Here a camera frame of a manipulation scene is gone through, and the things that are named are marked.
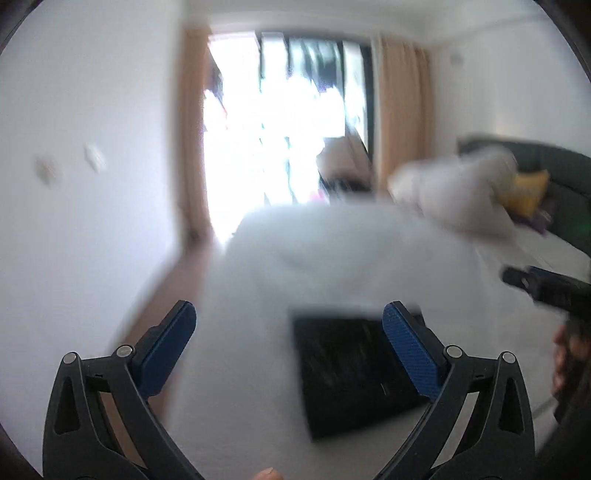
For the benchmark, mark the window with black bars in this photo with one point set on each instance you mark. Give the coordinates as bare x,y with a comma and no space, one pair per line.
277,138

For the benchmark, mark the bed with white sheet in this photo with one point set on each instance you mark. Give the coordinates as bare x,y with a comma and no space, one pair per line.
300,258

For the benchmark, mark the person's left hand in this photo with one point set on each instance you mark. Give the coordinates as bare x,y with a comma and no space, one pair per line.
269,474

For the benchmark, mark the dark green headboard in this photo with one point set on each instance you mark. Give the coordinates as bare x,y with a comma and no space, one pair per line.
565,184

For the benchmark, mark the black pants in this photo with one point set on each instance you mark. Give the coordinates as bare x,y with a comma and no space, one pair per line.
351,374

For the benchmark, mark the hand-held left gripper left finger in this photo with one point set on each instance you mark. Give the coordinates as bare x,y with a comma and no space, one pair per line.
167,353

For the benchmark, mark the dark furniture piece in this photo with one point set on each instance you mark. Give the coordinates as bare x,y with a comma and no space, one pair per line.
346,189

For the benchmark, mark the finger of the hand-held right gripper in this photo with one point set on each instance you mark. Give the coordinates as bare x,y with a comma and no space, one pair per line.
531,281

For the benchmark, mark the yellow pillow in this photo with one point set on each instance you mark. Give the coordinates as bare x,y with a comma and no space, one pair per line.
526,190

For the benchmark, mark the white duvet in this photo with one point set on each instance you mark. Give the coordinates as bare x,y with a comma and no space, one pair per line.
457,194

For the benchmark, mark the person's right hand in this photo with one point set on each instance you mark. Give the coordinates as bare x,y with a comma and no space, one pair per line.
562,360

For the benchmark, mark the beige curtain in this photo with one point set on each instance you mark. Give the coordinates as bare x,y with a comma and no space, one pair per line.
194,138
401,115

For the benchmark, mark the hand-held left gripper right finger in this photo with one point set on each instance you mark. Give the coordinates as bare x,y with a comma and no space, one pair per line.
411,355

